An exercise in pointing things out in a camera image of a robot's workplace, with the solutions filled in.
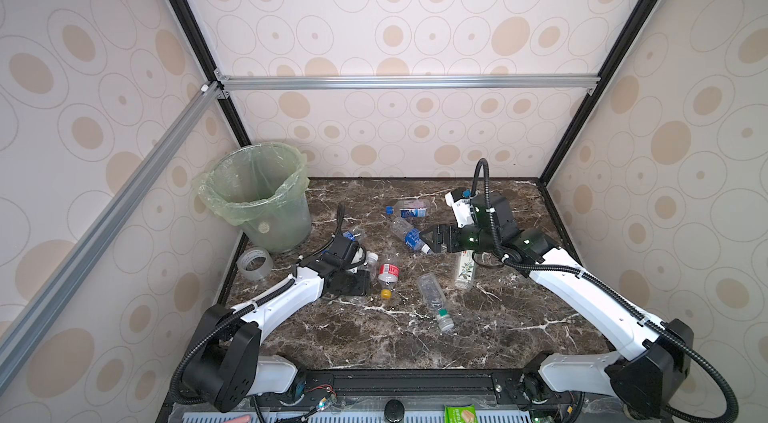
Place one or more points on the green snack packet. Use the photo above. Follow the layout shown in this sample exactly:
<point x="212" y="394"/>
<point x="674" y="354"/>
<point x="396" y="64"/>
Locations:
<point x="460" y="414"/>

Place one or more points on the aluminium frame rail left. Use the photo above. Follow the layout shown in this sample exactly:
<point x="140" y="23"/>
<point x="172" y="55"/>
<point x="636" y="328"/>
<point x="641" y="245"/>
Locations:
<point x="43" y="310"/>

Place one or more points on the clear bottle green neck band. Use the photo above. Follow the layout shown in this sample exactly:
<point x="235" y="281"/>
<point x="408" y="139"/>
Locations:
<point x="435" y="301"/>

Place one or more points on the flat clear bottle white cap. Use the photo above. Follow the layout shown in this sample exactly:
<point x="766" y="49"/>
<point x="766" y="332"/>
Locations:
<point x="370" y="266"/>

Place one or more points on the small clear bottle blue label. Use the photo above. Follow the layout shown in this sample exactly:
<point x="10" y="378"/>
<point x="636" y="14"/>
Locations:
<point x="356" y="233"/>

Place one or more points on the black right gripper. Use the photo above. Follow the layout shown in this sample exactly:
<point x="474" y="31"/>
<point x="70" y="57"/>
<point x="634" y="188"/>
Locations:
<point x="450" y="231"/>

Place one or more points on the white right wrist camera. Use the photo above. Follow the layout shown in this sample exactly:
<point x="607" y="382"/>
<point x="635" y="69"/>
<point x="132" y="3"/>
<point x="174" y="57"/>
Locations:
<point x="459" y="200"/>

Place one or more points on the clear bottle pink label blue cap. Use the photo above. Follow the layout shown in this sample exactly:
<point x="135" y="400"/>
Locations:
<point x="414" y="208"/>

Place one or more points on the clear bottle red label yellow cap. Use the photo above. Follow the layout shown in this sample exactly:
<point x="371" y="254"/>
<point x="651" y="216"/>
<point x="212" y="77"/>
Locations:
<point x="387" y="276"/>

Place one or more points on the clear Pocari bottle blue label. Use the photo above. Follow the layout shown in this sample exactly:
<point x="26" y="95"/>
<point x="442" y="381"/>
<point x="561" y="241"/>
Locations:
<point x="409" y="235"/>

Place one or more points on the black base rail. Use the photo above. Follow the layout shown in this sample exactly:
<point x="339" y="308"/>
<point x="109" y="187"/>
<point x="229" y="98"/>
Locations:
<point x="360" y="396"/>

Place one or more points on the black round knob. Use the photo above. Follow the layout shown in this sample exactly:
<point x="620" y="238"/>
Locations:
<point x="394" y="411"/>

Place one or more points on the aluminium frame rail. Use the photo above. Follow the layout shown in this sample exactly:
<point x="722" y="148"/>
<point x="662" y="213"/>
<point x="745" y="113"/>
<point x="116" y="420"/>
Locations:
<point x="428" y="82"/>
<point x="43" y="310"/>

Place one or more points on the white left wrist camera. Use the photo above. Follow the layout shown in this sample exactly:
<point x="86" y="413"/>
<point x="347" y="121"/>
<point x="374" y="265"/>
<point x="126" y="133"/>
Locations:
<point x="357" y="251"/>

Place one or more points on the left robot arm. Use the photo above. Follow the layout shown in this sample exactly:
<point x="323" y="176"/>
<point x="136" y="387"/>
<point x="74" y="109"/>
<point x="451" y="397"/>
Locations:
<point x="222" y="364"/>

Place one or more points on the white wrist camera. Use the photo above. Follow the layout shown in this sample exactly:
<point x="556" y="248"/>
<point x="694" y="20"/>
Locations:
<point x="459" y="200"/>
<point x="357" y="251"/>

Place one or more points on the grey mesh waste bin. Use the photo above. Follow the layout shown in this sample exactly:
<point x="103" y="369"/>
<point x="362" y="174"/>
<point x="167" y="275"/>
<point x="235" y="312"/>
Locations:
<point x="270" y="207"/>

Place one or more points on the green plastic bin liner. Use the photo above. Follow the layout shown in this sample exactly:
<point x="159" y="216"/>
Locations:
<point x="252" y="183"/>

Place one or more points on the clear bottle green label grey cap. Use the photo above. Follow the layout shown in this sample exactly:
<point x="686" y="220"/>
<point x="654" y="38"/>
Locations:
<point x="465" y="270"/>

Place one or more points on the aluminium frame rail back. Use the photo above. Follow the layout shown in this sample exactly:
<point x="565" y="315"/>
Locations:
<point x="428" y="82"/>

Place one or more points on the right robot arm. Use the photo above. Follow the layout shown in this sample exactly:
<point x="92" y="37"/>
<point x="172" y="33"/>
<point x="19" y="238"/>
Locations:
<point x="642" y="369"/>

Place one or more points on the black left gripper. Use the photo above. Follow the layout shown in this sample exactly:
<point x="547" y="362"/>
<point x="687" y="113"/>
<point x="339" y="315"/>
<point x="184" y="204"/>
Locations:
<point x="362" y="284"/>

